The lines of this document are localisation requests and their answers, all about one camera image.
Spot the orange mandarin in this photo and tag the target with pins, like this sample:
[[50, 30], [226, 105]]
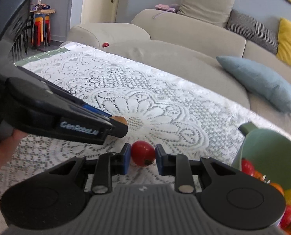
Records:
[[258, 175], [278, 187]]

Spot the small red ball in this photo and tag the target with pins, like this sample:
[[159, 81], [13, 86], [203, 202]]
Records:
[[105, 44]]

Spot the cream door with handle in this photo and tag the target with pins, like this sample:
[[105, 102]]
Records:
[[98, 11]]

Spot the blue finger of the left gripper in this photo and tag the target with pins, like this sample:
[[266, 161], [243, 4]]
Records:
[[65, 94], [116, 127]]

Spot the operator hand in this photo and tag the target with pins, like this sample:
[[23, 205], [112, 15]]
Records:
[[9, 145]]

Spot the stacked colourful stools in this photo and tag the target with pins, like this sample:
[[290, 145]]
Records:
[[41, 24]]

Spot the brown kiwi fruit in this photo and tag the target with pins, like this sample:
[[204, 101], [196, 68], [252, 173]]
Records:
[[119, 119]]

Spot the light blue pillow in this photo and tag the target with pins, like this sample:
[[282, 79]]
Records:
[[259, 79]]

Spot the pink item on sofa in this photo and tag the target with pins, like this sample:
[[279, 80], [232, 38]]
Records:
[[174, 8]]

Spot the red tomato front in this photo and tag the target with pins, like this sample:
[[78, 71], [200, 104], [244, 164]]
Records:
[[142, 153]]

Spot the white lace tablecloth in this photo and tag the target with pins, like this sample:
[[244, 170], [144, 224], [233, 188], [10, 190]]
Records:
[[160, 109]]

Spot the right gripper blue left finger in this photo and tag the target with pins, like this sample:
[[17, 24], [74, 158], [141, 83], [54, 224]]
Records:
[[109, 165]]

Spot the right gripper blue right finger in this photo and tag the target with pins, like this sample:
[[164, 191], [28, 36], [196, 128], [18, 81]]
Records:
[[178, 166]]

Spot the yellow pillow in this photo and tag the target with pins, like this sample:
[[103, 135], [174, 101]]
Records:
[[284, 41]]

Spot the green plastic colander bowl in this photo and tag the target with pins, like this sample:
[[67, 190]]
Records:
[[268, 151]]

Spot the beige sofa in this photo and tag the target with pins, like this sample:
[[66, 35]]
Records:
[[187, 48]]

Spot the beige back cushion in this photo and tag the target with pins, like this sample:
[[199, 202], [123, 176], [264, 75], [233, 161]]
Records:
[[216, 12]]

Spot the grey back cushion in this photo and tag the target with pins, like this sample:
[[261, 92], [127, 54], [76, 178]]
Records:
[[253, 30]]

